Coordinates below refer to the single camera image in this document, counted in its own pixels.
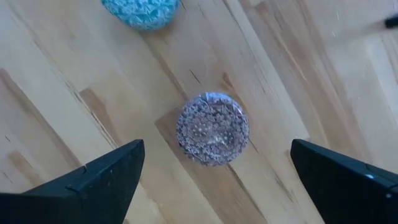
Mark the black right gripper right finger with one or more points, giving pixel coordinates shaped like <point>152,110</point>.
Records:
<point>351,193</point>

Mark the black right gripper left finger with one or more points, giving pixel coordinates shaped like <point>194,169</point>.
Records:
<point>77,199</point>

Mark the purple glass candle holder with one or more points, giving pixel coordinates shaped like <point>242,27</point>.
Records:
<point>213,129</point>

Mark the blue glass candle holder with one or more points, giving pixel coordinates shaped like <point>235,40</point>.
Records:
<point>141,12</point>

